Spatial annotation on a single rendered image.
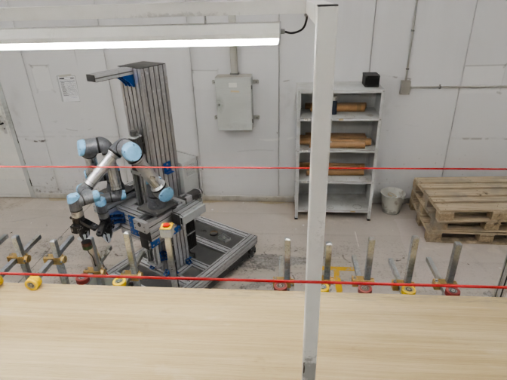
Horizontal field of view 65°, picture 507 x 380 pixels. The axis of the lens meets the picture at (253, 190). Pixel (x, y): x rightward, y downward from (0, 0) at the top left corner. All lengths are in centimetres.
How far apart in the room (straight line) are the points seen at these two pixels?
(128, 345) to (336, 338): 105
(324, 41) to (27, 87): 491
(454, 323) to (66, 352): 200
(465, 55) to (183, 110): 318
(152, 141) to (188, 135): 192
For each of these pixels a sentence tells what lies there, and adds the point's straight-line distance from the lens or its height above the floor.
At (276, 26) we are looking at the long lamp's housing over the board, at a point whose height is 237.
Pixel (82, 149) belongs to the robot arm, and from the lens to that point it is 302.
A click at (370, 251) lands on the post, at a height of 107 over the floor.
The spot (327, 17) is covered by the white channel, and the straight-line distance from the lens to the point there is 104.
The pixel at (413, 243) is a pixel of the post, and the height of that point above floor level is 114.
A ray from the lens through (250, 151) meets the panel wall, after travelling 498.
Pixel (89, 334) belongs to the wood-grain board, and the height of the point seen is 90.
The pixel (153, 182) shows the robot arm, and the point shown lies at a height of 132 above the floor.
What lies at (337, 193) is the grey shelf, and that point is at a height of 14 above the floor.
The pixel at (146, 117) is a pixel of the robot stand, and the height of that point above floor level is 168.
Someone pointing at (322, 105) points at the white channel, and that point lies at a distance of 108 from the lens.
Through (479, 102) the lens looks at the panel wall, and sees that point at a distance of 523.
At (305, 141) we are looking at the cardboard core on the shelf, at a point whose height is 95.
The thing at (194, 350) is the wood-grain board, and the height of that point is 90.
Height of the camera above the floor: 250
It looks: 27 degrees down
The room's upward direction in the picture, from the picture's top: 2 degrees counter-clockwise
